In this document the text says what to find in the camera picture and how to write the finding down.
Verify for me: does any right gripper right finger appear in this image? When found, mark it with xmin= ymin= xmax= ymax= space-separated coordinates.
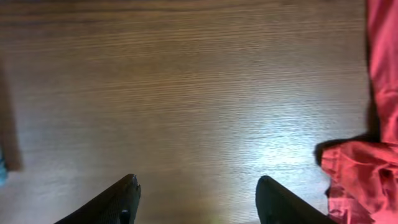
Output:
xmin=256 ymin=175 xmax=334 ymax=224

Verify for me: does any red garment pile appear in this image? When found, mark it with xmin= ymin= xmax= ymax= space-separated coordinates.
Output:
xmin=321 ymin=0 xmax=397 ymax=223

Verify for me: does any light blue t-shirt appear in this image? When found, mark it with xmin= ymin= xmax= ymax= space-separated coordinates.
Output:
xmin=0 ymin=147 xmax=8 ymax=187

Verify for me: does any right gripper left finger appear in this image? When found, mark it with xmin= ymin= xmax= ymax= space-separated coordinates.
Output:
xmin=56 ymin=174 xmax=141 ymax=224

